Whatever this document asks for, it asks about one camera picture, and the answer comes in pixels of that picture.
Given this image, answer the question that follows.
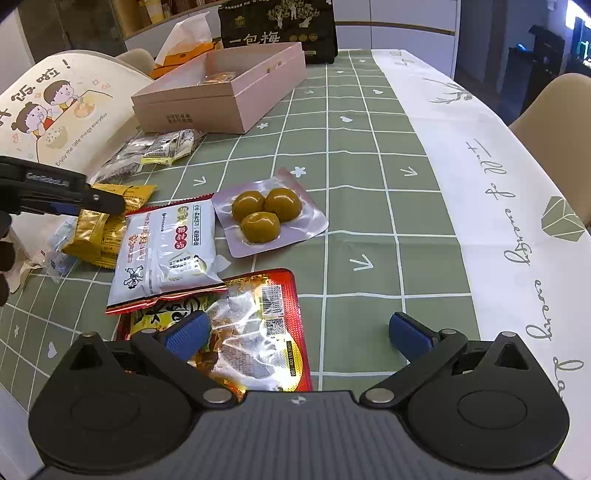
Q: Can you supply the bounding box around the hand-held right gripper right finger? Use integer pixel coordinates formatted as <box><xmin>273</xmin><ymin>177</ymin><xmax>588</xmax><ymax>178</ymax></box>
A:
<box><xmin>360</xmin><ymin>311</ymin><xmax>533</xmax><ymax>409</ymax></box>

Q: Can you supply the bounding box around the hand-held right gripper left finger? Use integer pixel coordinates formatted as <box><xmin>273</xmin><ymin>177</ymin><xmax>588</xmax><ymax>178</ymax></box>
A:
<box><xmin>64</xmin><ymin>310</ymin><xmax>234</xmax><ymax>409</ymax></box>

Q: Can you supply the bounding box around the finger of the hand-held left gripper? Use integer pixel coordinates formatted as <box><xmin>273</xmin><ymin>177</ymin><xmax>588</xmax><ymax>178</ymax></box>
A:
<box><xmin>14</xmin><ymin>201</ymin><xmax>81</xmax><ymax>218</ymax></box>
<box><xmin>69</xmin><ymin>184</ymin><xmax>127</xmax><ymax>215</ymax></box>

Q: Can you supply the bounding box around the yellow snack packet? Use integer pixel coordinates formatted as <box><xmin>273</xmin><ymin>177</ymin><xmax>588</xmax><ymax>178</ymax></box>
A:
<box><xmin>92</xmin><ymin>183</ymin><xmax>157</xmax><ymax>206</ymax></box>
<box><xmin>62</xmin><ymin>209</ymin><xmax>128</xmax><ymax>269</ymax></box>
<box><xmin>198</xmin><ymin>71</ymin><xmax>236</xmax><ymax>86</ymax></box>

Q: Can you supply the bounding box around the clear silver snack packet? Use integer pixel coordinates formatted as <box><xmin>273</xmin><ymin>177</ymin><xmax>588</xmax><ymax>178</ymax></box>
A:
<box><xmin>90</xmin><ymin>137</ymin><xmax>148</xmax><ymax>185</ymax></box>
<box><xmin>178</xmin><ymin>128</ymin><xmax>205</xmax><ymax>153</ymax></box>

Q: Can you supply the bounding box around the red foil snack packet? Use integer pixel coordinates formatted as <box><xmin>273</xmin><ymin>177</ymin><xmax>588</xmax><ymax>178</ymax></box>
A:
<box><xmin>115</xmin><ymin>268</ymin><xmax>314</xmax><ymax>402</ymax></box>

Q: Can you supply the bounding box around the red and white snack packet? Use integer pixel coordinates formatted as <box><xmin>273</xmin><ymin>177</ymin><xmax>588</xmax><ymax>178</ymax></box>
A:
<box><xmin>106</xmin><ymin>198</ymin><xmax>231</xmax><ymax>316</ymax></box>

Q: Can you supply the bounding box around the pink cardboard box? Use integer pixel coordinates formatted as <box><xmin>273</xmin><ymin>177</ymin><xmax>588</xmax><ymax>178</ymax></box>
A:
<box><xmin>130</xmin><ymin>42</ymin><xmax>308</xmax><ymax>136</ymax></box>

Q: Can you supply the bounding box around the purple tray of green balls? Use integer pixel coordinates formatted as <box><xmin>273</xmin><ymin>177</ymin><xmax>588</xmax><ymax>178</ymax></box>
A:
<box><xmin>212</xmin><ymin>167</ymin><xmax>330</xmax><ymax>259</ymax></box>

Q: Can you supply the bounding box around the person's left hand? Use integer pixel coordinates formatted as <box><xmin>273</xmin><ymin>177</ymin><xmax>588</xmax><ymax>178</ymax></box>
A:
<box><xmin>0</xmin><ymin>212</ymin><xmax>19</xmax><ymax>308</ymax></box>

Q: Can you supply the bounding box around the blue clear snack packet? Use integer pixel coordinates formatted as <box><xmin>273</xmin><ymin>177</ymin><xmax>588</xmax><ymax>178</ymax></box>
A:
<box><xmin>44</xmin><ymin>222</ymin><xmax>80</xmax><ymax>283</ymax></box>

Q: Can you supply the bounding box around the cartoon printed chair cover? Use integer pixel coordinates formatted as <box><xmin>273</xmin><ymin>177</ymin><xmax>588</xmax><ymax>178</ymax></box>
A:
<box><xmin>0</xmin><ymin>50</ymin><xmax>156</xmax><ymax>168</ymax></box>

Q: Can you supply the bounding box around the yellow-trim clear snack packet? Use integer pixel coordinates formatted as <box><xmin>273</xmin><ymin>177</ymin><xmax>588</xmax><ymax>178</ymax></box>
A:
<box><xmin>141</xmin><ymin>131</ymin><xmax>195</xmax><ymax>166</ymax></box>

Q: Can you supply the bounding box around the beige chair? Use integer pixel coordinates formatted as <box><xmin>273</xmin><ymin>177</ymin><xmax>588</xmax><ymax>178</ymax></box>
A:
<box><xmin>115</xmin><ymin>48</ymin><xmax>156</xmax><ymax>77</ymax></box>
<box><xmin>508</xmin><ymin>73</ymin><xmax>591</xmax><ymax>204</ymax></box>

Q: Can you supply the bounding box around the green checked tablecloth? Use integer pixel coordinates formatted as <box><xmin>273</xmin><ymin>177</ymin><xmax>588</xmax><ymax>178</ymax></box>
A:
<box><xmin>0</xmin><ymin>48</ymin><xmax>591</xmax><ymax>462</ymax></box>

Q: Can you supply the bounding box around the orange tissue box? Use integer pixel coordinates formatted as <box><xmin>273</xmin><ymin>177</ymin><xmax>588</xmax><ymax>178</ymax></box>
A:
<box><xmin>151</xmin><ymin>13</ymin><xmax>225</xmax><ymax>80</ymax></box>

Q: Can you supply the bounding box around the wooden shelf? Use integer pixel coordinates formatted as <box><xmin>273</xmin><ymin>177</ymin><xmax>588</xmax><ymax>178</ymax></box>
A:
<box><xmin>108</xmin><ymin>0</ymin><xmax>221</xmax><ymax>40</ymax></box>

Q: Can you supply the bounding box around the black printed snack bag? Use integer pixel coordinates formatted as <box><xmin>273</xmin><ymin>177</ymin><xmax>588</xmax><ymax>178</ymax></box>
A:
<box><xmin>218</xmin><ymin>0</ymin><xmax>337</xmax><ymax>64</ymax></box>

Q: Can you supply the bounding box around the dark furniture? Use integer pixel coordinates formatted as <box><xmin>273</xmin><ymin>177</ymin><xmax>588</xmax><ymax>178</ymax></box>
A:
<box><xmin>505</xmin><ymin>14</ymin><xmax>591</xmax><ymax>93</ymax></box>

